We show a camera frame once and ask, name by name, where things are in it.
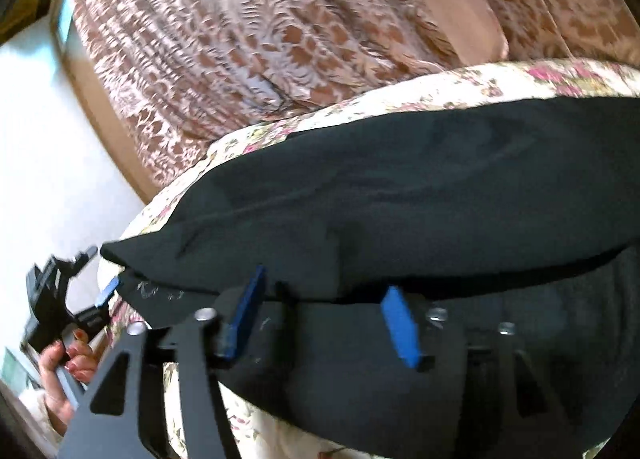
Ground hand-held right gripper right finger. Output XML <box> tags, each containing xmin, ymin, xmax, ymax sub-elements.
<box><xmin>380</xmin><ymin>285</ymin><xmax>576</xmax><ymax>459</ymax></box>

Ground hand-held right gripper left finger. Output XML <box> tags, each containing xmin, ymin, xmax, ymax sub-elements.
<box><xmin>57</xmin><ymin>264</ymin><xmax>267</xmax><ymax>459</ymax></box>

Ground floral bed blanket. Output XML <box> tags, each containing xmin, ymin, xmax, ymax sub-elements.
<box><xmin>97</xmin><ymin>58</ymin><xmax>640</xmax><ymax>459</ymax></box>

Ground black pants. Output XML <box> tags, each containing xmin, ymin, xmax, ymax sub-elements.
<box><xmin>100</xmin><ymin>96</ymin><xmax>640</xmax><ymax>459</ymax></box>

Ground wooden frame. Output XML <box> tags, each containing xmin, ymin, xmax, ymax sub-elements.
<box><xmin>49</xmin><ymin>0</ymin><xmax>167</xmax><ymax>206</ymax></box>

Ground person's left hand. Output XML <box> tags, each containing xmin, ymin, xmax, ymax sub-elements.
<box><xmin>39</xmin><ymin>330</ymin><xmax>99</xmax><ymax>436</ymax></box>

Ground brown floral curtain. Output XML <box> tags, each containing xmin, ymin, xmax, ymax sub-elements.
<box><xmin>60</xmin><ymin>0</ymin><xmax>636</xmax><ymax>190</ymax></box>

